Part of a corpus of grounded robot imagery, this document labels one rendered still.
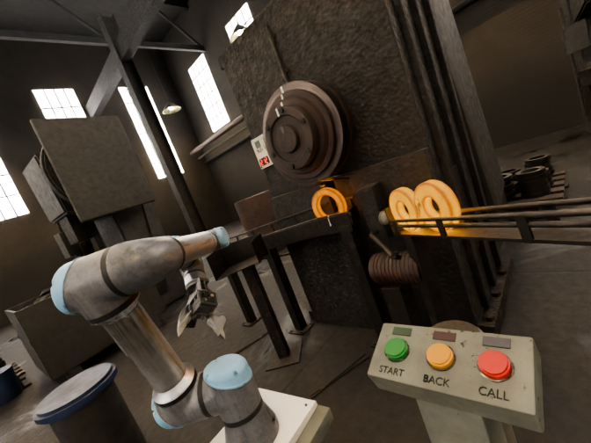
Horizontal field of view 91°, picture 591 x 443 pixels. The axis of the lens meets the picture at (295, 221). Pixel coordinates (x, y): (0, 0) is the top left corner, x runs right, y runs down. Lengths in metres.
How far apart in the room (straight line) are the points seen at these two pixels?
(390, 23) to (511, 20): 5.99
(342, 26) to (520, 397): 1.34
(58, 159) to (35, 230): 7.46
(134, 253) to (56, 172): 2.94
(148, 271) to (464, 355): 0.60
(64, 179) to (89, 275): 2.88
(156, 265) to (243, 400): 0.42
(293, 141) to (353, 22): 0.52
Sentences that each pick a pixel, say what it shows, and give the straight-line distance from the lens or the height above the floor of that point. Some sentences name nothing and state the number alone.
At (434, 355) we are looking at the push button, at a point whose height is 0.61.
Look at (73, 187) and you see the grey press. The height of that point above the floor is 1.60.
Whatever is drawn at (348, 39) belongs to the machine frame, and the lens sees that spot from 1.45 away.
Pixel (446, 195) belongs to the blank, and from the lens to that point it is 0.89.
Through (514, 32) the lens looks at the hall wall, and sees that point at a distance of 7.27.
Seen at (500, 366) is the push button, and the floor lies 0.61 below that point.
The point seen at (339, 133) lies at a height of 1.05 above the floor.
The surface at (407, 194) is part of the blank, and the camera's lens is 1.03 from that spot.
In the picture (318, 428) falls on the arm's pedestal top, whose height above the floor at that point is 0.30.
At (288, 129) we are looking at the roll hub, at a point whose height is 1.15.
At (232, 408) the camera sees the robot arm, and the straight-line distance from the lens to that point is 0.90.
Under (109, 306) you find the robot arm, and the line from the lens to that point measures 0.76.
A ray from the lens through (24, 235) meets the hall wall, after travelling 10.97.
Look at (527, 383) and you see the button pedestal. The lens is 0.54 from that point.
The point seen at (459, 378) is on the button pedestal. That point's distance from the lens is 0.55.
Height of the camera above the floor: 0.96
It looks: 9 degrees down
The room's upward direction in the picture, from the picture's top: 21 degrees counter-clockwise
